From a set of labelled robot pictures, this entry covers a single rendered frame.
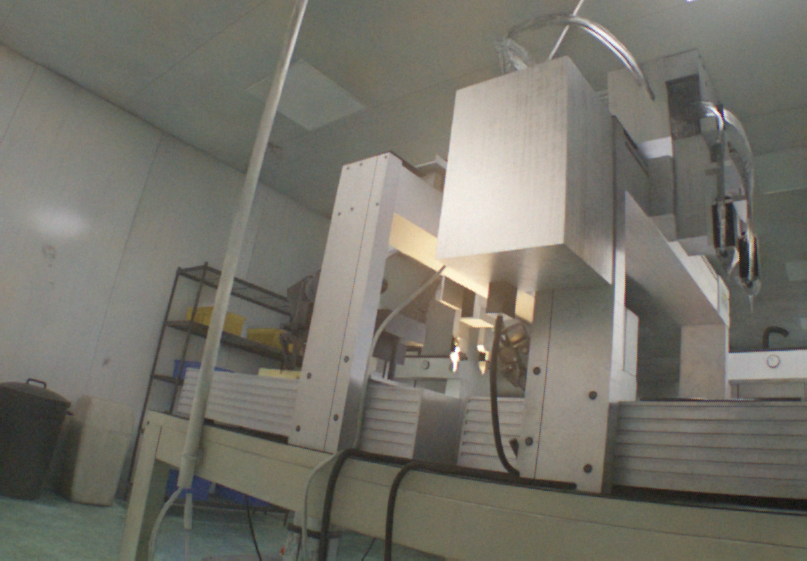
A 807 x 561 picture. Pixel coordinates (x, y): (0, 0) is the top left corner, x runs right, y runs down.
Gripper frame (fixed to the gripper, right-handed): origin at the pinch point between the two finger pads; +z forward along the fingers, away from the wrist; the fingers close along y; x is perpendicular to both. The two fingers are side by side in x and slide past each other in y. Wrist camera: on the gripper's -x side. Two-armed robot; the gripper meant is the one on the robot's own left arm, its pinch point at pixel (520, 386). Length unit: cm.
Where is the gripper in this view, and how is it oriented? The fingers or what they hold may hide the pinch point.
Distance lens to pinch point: 205.0
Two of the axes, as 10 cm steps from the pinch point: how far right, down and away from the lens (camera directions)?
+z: 2.8, 7.8, -5.6
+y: 5.2, 3.7, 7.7
